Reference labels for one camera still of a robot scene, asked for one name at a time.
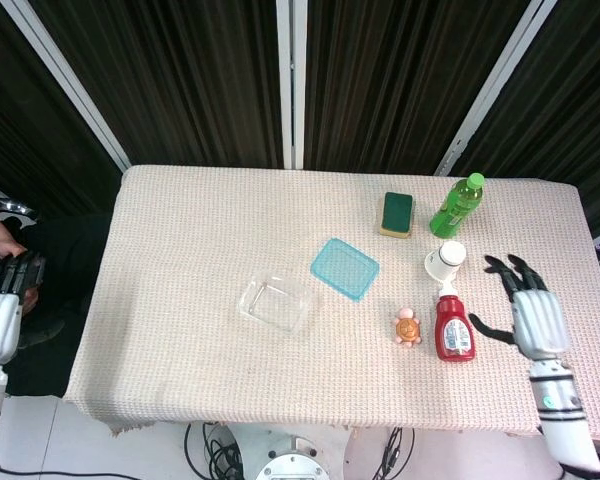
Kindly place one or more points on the clear plastic container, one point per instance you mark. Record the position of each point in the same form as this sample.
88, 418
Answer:
275, 302

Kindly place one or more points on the white silver robot base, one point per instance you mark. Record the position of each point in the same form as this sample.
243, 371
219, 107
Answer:
290, 465

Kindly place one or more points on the pink waffle tablecloth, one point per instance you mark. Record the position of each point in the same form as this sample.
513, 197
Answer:
180, 240

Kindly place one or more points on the red ketchup squeeze bottle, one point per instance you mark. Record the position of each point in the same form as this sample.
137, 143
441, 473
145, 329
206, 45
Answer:
455, 325

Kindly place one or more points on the white frame post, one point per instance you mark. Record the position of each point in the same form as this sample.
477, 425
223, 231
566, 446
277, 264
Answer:
65, 80
291, 85
495, 85

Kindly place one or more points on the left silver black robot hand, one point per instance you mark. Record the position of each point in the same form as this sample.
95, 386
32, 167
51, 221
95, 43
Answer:
0, 325

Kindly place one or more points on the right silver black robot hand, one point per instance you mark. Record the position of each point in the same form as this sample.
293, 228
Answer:
537, 322

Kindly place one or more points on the green yellow scrub sponge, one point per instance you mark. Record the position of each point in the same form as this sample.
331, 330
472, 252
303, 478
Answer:
397, 210

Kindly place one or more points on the green drink bottle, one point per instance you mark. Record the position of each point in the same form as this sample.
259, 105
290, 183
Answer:
452, 210

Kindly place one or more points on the chrome chair part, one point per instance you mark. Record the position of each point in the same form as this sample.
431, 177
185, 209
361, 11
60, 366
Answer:
17, 206

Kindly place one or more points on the person's left bare hand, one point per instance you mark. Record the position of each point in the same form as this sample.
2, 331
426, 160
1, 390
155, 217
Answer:
10, 248

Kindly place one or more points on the teal container lid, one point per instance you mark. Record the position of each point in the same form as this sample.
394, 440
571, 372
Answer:
345, 270

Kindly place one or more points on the black pleated curtain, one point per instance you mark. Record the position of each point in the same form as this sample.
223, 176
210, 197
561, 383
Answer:
20, 125
180, 75
390, 75
570, 100

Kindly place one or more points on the orange pink turtle toy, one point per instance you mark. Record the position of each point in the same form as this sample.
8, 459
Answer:
407, 328

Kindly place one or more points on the white paper cup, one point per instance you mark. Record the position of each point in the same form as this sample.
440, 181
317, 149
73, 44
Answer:
447, 257

